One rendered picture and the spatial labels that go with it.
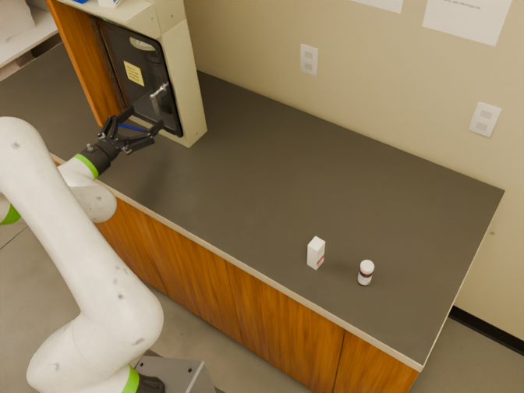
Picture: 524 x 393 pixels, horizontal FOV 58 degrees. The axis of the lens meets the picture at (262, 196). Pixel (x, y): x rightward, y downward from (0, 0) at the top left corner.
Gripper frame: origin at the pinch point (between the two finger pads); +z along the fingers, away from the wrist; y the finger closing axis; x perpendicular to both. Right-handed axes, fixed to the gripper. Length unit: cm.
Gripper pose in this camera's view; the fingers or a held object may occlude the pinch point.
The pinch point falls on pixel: (145, 117)
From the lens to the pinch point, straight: 165.1
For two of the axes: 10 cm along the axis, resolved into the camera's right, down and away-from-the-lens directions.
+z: 5.6, -6.6, 5.0
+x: 0.5, 6.4, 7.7
